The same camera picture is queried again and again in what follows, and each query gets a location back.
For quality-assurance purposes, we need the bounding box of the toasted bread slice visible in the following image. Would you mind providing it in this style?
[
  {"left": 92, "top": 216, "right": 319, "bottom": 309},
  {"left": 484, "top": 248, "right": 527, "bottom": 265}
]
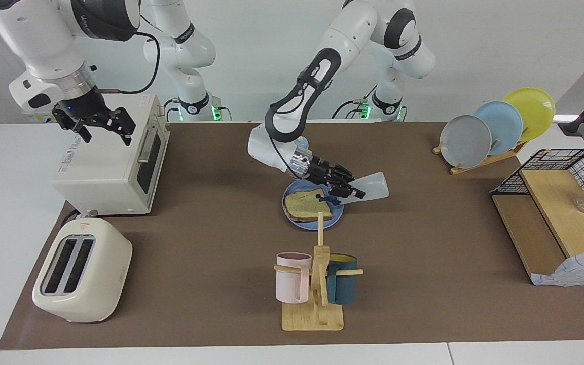
[{"left": 285, "top": 188, "right": 333, "bottom": 222}]

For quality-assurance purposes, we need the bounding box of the white patterned cloth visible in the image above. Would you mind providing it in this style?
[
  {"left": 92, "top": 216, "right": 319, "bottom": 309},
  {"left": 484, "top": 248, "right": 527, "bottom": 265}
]
[{"left": 530, "top": 248, "right": 584, "bottom": 287}]

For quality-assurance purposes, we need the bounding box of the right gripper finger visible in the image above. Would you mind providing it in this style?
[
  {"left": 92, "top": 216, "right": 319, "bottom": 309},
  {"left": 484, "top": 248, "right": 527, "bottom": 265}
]
[
  {"left": 51, "top": 108, "right": 93, "bottom": 144},
  {"left": 103, "top": 107, "right": 137, "bottom": 147}
]

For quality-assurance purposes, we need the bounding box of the white squeeze bottle blue cap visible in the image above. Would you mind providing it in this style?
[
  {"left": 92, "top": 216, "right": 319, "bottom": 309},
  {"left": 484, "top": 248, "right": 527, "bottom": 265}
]
[{"left": 317, "top": 172, "right": 390, "bottom": 206}]

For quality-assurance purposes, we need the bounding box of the yellow plate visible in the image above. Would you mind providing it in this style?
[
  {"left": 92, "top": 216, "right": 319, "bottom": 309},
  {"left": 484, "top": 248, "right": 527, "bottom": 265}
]
[{"left": 503, "top": 88, "right": 556, "bottom": 142}]

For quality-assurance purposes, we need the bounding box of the toaster power cable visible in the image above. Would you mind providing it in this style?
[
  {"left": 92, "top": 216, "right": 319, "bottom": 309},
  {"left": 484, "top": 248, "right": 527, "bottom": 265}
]
[{"left": 59, "top": 208, "right": 83, "bottom": 227}]

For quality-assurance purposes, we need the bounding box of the blue round plate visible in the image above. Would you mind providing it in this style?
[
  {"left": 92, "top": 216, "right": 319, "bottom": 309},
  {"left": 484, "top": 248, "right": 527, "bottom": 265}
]
[{"left": 282, "top": 178, "right": 345, "bottom": 231}]

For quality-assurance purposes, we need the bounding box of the white toaster oven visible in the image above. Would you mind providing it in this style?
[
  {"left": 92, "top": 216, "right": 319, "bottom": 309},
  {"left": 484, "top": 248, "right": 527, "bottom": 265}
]
[{"left": 51, "top": 94, "right": 171, "bottom": 216}]

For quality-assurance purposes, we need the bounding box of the wooden mug tree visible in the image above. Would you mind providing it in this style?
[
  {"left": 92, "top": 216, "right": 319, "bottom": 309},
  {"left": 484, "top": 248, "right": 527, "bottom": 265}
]
[{"left": 274, "top": 212, "right": 363, "bottom": 331}]

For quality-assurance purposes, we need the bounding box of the grey plate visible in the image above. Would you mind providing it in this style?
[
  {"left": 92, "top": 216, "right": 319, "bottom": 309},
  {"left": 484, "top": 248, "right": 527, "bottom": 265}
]
[{"left": 440, "top": 115, "right": 492, "bottom": 169}]

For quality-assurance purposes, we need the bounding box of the wooden shelf with wire basket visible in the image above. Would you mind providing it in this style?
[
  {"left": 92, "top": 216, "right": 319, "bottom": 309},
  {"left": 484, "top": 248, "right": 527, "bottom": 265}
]
[{"left": 490, "top": 148, "right": 584, "bottom": 285}]

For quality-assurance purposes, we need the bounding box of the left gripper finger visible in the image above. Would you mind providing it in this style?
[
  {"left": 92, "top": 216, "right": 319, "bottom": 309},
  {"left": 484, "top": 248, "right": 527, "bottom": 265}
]
[
  {"left": 328, "top": 181, "right": 367, "bottom": 201},
  {"left": 330, "top": 163, "right": 357, "bottom": 184}
]

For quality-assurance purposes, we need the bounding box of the brown table mat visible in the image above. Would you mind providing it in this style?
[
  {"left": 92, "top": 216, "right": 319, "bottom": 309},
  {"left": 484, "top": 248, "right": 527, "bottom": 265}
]
[{"left": 0, "top": 122, "right": 584, "bottom": 350}]

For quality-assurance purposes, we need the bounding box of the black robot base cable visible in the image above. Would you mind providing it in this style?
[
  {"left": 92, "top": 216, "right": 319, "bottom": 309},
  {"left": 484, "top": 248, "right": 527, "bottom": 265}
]
[
  {"left": 163, "top": 98, "right": 181, "bottom": 122},
  {"left": 332, "top": 85, "right": 374, "bottom": 120}
]

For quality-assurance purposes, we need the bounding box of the pink mug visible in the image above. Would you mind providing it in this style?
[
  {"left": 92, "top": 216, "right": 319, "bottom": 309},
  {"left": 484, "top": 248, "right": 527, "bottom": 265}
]
[{"left": 276, "top": 252, "right": 313, "bottom": 304}]

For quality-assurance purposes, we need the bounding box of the cream two-slot toaster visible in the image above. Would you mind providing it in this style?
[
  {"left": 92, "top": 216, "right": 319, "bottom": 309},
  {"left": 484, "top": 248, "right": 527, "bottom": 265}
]
[{"left": 32, "top": 217, "right": 133, "bottom": 324}]

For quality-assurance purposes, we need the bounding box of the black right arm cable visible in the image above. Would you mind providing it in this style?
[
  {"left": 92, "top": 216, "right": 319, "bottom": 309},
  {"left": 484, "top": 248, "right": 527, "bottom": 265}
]
[{"left": 94, "top": 30, "right": 162, "bottom": 96}]

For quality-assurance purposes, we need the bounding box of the light blue plate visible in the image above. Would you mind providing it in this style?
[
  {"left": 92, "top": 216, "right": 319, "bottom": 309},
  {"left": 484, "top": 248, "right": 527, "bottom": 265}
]
[{"left": 473, "top": 101, "right": 524, "bottom": 155}]

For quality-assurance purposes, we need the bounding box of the dark teal mug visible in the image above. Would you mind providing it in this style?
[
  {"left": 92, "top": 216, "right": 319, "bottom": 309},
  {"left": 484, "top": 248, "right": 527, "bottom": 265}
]
[{"left": 326, "top": 254, "right": 358, "bottom": 305}]

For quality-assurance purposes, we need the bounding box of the wooden plate rack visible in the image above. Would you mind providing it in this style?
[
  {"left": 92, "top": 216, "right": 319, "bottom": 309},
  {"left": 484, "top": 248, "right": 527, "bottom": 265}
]
[{"left": 433, "top": 139, "right": 528, "bottom": 175}]

